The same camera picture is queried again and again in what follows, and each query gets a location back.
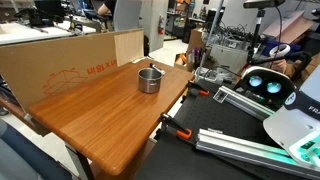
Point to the slanted silver metal pole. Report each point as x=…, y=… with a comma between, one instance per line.
x=210, y=36

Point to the flattened cardboard box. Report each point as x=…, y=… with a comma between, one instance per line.
x=286, y=28

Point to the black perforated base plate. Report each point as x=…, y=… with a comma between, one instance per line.
x=213, y=113

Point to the small stainless steel pot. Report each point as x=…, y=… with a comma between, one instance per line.
x=150, y=86

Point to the operator hand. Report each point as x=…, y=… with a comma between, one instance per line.
x=283, y=67

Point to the white VR headset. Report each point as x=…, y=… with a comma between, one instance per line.
x=265, y=70

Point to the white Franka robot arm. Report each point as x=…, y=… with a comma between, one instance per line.
x=293, y=130

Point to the brown sleeved operator forearm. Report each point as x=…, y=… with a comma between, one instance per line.
x=310, y=71

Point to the seated person black shirt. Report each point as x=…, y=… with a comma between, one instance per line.
x=107, y=5

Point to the blue plastic bin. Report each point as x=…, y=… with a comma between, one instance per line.
x=266, y=45

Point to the red fire extinguisher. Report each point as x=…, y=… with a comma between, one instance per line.
x=161, y=26

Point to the black camera tripod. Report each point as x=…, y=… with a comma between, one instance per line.
x=255, y=33

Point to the low wooden side table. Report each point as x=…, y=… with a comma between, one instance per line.
x=20, y=115

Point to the black and white marker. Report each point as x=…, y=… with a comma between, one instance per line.
x=158, y=69

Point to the orange white object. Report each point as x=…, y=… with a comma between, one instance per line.
x=180, y=60

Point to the brown cardboard sheet red print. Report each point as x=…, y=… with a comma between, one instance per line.
x=50, y=60

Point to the white VR controller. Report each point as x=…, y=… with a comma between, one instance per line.
x=287, y=49

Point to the black computer monitor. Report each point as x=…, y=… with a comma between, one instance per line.
x=49, y=8

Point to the orange black bar clamp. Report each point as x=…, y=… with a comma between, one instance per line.
x=183, y=134
x=203, y=93

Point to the aluminium extrusion rail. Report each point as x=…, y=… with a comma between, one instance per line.
x=233, y=146
x=240, y=102

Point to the black stereo camera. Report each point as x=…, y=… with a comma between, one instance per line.
x=263, y=4

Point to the long white table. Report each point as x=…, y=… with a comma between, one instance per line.
x=30, y=33

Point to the small brown cardboard box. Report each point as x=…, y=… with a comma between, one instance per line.
x=196, y=38

